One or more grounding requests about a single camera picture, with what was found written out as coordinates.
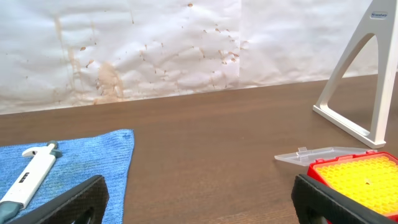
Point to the white pipette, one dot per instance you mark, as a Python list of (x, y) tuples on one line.
[(31, 179)]

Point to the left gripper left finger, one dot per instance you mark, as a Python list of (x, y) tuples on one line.
[(84, 196)]

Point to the white and blue stand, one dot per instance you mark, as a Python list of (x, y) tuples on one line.
[(385, 77)]

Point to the red and yellow tip box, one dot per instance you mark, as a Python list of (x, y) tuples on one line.
[(357, 177)]

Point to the blue cloth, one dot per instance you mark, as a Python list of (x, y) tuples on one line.
[(93, 155)]

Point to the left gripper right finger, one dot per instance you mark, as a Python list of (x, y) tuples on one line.
[(314, 199)]

